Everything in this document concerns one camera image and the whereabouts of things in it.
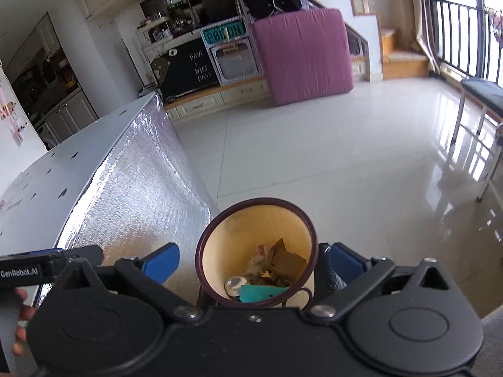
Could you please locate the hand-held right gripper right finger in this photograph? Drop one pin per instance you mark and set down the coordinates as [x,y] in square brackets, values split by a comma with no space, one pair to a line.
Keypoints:
[347,263]

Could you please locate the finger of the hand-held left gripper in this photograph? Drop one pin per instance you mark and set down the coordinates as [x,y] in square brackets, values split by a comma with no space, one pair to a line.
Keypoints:
[89,254]
[43,251]

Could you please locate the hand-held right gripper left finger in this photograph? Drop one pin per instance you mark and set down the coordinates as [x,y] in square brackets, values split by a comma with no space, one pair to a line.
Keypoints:
[163,262]

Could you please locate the brown cardboard box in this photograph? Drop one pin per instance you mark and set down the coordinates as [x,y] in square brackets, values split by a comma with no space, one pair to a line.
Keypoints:
[289,265]

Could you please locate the yellow waste bin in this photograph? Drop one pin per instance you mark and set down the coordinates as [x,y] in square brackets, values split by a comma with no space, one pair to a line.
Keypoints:
[232,235]

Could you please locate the blue drink can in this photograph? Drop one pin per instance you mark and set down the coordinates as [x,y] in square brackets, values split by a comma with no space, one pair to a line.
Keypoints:
[235,286]

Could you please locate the white paper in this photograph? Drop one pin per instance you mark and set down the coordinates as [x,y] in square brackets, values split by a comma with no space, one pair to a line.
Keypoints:
[259,271]

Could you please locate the blue snack packet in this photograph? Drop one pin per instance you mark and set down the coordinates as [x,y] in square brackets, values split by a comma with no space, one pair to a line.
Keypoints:
[259,293]

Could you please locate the person's left hand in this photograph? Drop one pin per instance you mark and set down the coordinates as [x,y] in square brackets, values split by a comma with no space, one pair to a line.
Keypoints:
[25,314]

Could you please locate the black plastic bag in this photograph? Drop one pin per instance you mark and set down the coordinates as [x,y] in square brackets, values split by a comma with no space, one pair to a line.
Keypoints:
[330,279]

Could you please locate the grey heart-print table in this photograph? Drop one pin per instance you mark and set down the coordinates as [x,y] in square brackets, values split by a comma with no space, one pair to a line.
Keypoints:
[118,188]

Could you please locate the pink hanging ribbon decor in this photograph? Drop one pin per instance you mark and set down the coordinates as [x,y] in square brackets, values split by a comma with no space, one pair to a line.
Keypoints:
[16,135]

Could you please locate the cream kitchen lower cabinet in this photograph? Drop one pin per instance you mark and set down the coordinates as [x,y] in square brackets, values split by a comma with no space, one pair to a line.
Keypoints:
[70,114]

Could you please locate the cream kitchen cabinet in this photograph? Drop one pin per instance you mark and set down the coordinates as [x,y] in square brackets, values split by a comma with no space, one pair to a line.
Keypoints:
[70,114]
[47,35]

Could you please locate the grey trouser leg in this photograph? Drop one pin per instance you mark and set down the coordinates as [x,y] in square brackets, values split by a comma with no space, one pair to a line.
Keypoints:
[491,345]

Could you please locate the cream low drawer cabinet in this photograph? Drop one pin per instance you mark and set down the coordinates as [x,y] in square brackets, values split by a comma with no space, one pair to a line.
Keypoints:
[204,102]

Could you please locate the black chalkboard sign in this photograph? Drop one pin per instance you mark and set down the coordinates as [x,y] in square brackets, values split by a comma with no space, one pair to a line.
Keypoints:
[192,70]

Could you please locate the wooden staircase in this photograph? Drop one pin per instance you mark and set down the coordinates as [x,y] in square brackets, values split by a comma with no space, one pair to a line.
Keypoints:
[404,63]

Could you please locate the pink mattress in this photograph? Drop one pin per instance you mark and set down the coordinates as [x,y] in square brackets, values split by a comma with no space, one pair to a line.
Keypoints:
[302,55]

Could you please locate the white perforated cage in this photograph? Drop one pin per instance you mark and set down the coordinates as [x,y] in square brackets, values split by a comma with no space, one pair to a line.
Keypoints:
[235,61]

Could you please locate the cream kitchen upper cabinet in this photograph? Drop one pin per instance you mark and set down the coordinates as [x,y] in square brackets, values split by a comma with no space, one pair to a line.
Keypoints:
[47,35]

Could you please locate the white chair dark cushion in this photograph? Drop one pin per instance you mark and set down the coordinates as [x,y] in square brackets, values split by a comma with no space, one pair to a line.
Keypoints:
[483,90]

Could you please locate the white shelf rack with bottles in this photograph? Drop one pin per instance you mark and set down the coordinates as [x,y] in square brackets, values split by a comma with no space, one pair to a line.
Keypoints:
[157,33]

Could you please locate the green sign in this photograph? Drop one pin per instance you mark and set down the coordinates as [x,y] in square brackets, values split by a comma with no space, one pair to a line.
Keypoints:
[224,32]

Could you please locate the beige curtain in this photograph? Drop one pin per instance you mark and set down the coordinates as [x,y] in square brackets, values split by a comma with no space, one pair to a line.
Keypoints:
[422,15]

